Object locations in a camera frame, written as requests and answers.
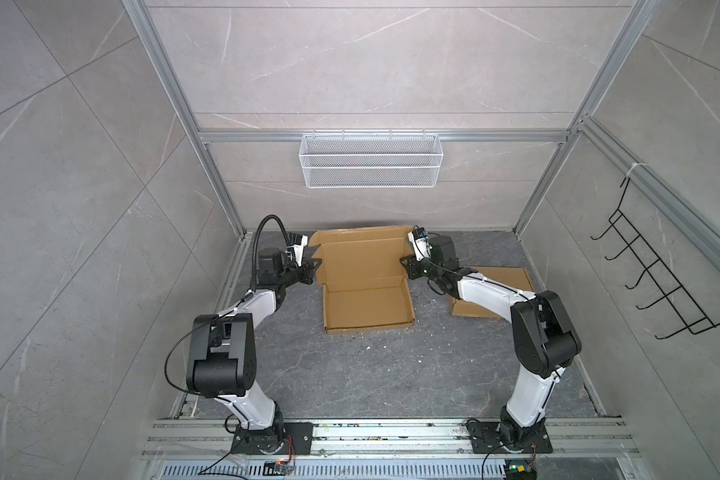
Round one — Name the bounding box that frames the cardboard stack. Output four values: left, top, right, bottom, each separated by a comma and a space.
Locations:
309, 226, 415, 334

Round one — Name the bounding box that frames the brown cardboard box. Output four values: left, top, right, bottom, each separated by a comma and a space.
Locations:
450, 267, 536, 321

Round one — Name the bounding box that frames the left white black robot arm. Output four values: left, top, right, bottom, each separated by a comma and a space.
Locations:
186, 236, 321, 440

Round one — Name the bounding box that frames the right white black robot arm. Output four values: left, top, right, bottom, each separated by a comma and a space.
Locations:
400, 226, 582, 450

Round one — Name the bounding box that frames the left small circuit board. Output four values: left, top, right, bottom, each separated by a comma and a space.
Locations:
262, 461, 295, 476

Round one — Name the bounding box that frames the small circuit board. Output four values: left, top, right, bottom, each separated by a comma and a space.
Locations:
505, 460, 538, 480
262, 461, 295, 476

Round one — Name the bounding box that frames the right small circuit board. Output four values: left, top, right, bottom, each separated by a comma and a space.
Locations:
505, 460, 538, 480

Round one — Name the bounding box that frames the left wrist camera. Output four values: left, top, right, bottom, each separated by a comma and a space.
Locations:
287, 232, 309, 267

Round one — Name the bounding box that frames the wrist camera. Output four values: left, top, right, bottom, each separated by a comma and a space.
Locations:
408, 225, 431, 261
287, 232, 309, 267

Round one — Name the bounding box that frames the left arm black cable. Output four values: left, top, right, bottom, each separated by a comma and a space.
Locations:
163, 214, 292, 480

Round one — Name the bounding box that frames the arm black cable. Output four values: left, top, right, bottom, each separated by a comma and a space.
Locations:
163, 214, 292, 480
412, 225, 562, 480

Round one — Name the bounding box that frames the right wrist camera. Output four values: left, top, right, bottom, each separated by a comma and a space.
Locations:
408, 225, 431, 261

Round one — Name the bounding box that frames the white wire mesh basket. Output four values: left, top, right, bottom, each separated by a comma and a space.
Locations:
299, 133, 444, 189

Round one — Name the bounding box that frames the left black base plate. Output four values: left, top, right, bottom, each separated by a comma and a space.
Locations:
232, 422, 314, 455

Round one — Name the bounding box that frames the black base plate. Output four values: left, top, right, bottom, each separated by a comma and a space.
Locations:
232, 422, 314, 455
464, 419, 553, 454

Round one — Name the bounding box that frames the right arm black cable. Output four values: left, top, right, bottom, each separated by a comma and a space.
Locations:
412, 225, 562, 480

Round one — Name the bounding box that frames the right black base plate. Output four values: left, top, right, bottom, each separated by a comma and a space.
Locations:
464, 419, 553, 454

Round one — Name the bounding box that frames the black wire hook rack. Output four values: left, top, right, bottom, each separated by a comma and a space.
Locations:
590, 178, 720, 341

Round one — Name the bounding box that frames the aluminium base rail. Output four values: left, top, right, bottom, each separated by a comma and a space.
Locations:
140, 418, 641, 460

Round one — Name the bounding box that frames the slotted grey cable duct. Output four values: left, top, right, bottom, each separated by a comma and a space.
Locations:
157, 458, 507, 479

